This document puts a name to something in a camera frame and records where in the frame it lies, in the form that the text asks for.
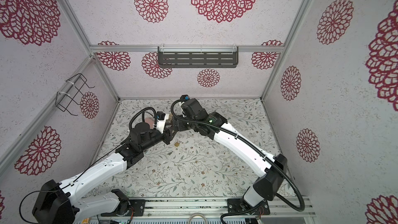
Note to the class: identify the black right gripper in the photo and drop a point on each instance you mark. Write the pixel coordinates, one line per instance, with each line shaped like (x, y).
(179, 123)

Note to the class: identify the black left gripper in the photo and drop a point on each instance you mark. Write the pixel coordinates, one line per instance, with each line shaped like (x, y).
(168, 136)

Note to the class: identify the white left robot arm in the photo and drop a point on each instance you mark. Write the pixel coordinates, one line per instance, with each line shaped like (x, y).
(65, 202)

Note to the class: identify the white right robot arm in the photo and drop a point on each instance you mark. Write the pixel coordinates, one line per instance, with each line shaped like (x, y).
(271, 170)

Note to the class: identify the pink glasses case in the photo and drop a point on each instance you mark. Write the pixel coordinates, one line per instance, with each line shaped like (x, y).
(150, 121)

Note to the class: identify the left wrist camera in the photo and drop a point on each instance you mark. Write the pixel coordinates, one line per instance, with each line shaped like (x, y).
(161, 119)

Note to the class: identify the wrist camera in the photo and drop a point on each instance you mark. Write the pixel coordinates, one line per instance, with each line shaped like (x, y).
(185, 97)
(161, 119)

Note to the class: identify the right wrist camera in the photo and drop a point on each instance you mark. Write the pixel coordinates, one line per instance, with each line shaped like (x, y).
(185, 97)

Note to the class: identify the dark grey wall shelf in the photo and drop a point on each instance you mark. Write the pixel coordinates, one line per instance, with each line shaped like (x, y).
(198, 57)

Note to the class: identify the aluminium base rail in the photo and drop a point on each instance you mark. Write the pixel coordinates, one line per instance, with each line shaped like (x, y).
(206, 210)

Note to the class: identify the black wire wall basket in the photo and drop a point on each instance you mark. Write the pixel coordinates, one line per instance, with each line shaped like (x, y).
(65, 98)

